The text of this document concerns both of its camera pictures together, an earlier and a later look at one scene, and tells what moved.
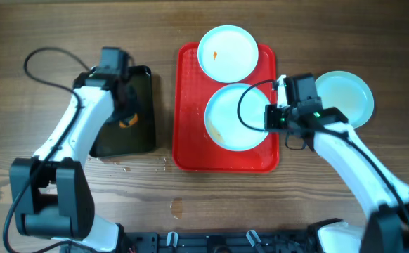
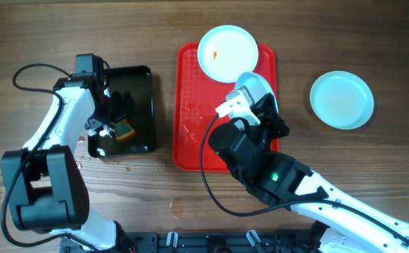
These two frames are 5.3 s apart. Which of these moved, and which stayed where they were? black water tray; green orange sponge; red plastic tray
Moved: green orange sponge
Stayed: black water tray; red plastic tray
